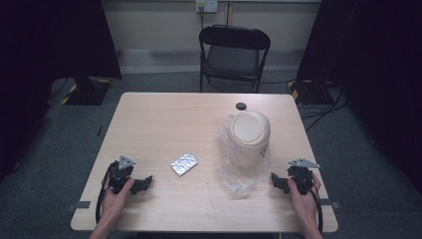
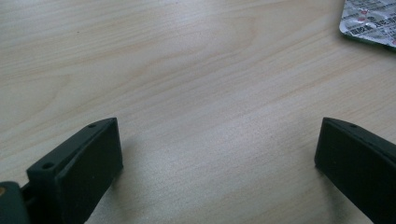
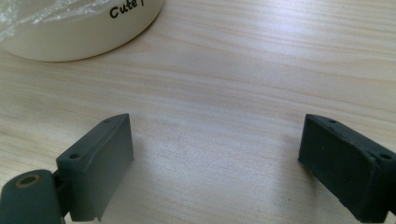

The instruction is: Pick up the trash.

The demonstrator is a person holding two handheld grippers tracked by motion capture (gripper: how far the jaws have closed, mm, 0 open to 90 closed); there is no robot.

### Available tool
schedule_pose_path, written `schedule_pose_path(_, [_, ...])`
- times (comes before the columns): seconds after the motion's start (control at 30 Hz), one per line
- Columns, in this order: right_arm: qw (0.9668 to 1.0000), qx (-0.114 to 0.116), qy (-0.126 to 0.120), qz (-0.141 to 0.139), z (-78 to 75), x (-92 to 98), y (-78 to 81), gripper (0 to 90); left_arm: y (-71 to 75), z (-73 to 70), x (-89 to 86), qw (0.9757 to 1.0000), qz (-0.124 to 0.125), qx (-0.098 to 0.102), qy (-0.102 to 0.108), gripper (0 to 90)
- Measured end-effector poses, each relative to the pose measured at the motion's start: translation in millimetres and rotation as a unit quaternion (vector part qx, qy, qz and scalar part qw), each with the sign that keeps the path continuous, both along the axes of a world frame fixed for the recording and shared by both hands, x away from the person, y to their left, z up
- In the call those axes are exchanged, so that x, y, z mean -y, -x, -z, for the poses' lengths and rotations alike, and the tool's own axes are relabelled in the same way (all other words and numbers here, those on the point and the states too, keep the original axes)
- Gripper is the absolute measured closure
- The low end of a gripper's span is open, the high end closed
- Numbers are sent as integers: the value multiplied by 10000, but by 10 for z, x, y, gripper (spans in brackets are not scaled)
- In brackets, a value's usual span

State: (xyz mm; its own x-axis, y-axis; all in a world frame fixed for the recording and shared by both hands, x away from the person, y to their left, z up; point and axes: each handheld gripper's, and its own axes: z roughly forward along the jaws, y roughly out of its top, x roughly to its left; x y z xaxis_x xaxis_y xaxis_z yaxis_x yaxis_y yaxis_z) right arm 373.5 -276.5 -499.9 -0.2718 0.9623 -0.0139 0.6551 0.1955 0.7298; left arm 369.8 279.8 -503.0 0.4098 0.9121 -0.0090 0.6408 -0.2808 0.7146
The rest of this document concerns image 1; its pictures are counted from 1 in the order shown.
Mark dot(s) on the black curtain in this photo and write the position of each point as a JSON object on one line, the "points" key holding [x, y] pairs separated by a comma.
{"points": [[49, 43], [371, 49]]}

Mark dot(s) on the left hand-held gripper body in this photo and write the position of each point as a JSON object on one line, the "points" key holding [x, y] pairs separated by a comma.
{"points": [[118, 174]]}

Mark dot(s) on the beige swing-lid trash bin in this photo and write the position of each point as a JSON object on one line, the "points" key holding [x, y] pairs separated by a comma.
{"points": [[249, 134]]}

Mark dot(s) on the person's right hand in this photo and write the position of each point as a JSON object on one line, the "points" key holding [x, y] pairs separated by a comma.
{"points": [[303, 207]]}

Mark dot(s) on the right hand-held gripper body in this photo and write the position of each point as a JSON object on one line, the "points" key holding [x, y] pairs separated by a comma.
{"points": [[302, 177]]}

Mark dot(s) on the grey table edge bracket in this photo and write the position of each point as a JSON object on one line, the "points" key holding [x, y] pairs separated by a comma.
{"points": [[331, 203], [79, 205]]}

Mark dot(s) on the black stand base striped tape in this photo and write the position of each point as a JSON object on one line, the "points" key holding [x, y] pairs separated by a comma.
{"points": [[88, 94], [308, 94]]}

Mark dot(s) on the clear plastic bag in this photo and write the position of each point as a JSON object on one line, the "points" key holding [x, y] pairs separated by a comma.
{"points": [[232, 176]]}

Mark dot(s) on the white wall outlet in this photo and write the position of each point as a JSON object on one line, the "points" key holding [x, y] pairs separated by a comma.
{"points": [[206, 5]]}

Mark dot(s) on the person's left hand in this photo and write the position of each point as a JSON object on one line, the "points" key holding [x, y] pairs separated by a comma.
{"points": [[114, 202]]}

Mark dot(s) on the silver pill blister pack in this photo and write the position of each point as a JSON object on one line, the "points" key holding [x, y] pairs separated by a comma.
{"points": [[184, 163]]}

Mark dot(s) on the black folding chair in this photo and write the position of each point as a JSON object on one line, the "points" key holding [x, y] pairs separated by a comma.
{"points": [[232, 59]]}

